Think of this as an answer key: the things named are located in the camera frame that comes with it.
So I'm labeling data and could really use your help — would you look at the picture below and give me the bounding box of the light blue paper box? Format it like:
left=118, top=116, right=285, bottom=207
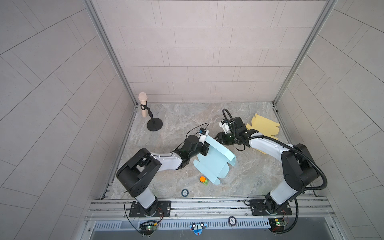
left=193, top=136, right=236, bottom=185

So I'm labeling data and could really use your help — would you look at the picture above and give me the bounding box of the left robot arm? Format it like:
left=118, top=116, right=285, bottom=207
left=116, top=134, right=209, bottom=216

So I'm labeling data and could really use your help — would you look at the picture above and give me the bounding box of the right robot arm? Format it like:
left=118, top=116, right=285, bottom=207
left=215, top=117, right=321, bottom=214

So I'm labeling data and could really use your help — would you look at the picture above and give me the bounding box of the yellow paper box stack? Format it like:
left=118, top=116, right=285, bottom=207
left=246, top=114, right=280, bottom=140

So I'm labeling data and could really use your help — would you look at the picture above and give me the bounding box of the orange green toy block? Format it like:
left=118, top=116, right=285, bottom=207
left=200, top=176, right=209, bottom=186

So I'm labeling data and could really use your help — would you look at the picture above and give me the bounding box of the black microphone stand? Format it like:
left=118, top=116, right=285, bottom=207
left=141, top=104, right=163, bottom=132

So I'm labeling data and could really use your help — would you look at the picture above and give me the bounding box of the beige microphone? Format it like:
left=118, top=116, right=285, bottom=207
left=139, top=92, right=148, bottom=118

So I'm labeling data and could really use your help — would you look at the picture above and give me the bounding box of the blue sticker marker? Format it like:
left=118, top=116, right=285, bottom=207
left=190, top=223, right=207, bottom=236

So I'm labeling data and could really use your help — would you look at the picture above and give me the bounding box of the round black white disc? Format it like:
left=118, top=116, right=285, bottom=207
left=228, top=216, right=237, bottom=227

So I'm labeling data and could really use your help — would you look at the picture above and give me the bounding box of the left green circuit board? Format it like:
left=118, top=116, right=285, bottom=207
left=139, top=221, right=159, bottom=236

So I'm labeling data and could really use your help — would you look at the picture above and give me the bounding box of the green circuit board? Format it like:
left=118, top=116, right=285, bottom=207
left=139, top=221, right=159, bottom=236
left=268, top=218, right=287, bottom=232

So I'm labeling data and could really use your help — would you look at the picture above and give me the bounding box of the right green circuit board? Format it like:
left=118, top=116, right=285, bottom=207
left=268, top=218, right=287, bottom=232

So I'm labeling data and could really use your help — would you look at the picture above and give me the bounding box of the black corrugated cable conduit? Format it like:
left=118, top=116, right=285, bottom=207
left=222, top=108, right=328, bottom=191

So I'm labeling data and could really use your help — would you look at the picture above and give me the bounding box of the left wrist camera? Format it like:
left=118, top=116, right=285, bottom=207
left=199, top=128, right=209, bottom=144

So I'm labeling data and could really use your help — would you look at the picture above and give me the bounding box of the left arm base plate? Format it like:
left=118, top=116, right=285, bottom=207
left=129, top=200, right=172, bottom=218

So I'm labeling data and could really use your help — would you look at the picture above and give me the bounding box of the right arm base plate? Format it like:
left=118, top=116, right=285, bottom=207
left=248, top=199, right=293, bottom=216

